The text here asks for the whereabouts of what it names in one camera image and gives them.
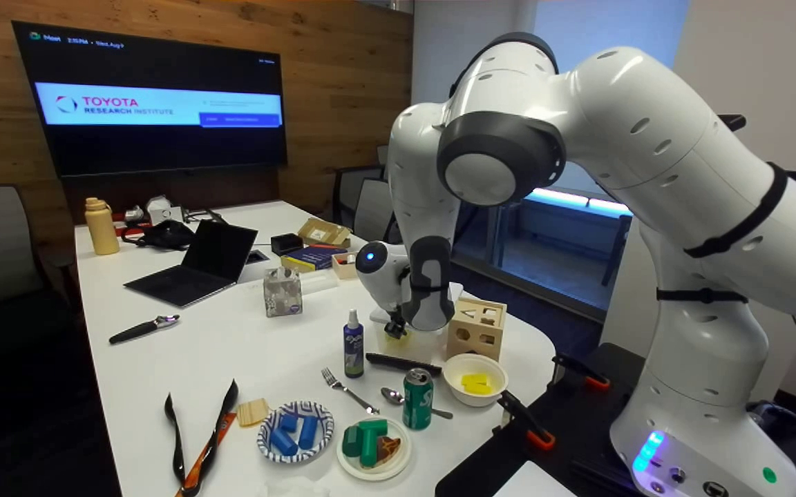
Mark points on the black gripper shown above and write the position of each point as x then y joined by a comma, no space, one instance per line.
397,318

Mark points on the translucent plastic container lid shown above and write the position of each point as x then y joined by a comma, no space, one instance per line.
427,343

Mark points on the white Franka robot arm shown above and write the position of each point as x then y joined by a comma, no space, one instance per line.
711,230

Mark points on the yellow item inside container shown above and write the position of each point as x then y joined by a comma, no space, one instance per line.
394,346

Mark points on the black remote control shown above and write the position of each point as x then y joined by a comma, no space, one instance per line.
401,362

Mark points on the white cutting board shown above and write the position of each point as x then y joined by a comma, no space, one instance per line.
422,355

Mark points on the blue labelled glue bottle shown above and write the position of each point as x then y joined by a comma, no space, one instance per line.
354,346

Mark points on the metal spoon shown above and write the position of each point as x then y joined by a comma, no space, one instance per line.
390,397

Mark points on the white bowl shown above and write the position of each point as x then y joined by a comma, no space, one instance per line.
458,369

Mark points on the green soda can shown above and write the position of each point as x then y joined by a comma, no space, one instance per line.
419,402

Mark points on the metal fork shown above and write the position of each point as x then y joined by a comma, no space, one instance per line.
347,391

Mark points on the wooden shape sorter box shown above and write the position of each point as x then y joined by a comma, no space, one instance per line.
477,334

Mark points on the small cardboard tray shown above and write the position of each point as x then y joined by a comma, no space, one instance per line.
344,265

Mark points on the yellow block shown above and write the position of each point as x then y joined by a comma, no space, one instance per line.
477,383

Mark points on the blue and yellow box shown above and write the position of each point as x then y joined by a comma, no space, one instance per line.
317,259

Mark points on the green cylinder block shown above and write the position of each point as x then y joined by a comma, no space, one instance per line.
371,444

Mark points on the green rectangular block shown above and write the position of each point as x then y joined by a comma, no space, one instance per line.
351,441

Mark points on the brown orange toy piece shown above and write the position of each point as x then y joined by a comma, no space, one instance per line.
390,448

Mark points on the brown cardboard box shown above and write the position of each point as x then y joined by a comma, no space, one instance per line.
325,234

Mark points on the blue block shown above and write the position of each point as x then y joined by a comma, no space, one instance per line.
282,444
307,431
288,420

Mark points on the small black box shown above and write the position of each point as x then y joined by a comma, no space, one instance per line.
286,245

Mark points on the small white plate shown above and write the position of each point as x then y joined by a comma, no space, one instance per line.
371,471

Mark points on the dark office chair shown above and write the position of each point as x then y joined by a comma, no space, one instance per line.
347,195

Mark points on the black orange clamp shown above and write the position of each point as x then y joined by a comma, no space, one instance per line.
588,375
527,424

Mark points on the tan wooden block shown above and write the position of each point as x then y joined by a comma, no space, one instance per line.
253,412

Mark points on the blue patterned paper plate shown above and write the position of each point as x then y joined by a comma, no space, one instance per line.
263,444

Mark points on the black mounting board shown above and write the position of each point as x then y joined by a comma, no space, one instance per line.
509,460

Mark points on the black laptop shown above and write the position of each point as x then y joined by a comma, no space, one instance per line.
214,253

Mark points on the black pouch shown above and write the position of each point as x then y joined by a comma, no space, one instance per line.
166,236

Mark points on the black marker pen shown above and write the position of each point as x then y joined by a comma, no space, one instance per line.
137,329

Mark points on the white device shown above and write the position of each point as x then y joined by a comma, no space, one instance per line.
163,212

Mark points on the red object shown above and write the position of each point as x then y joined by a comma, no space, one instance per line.
132,230

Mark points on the tan yellow bottle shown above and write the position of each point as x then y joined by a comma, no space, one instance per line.
100,230

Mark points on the wall television screen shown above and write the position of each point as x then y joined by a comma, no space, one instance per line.
150,100

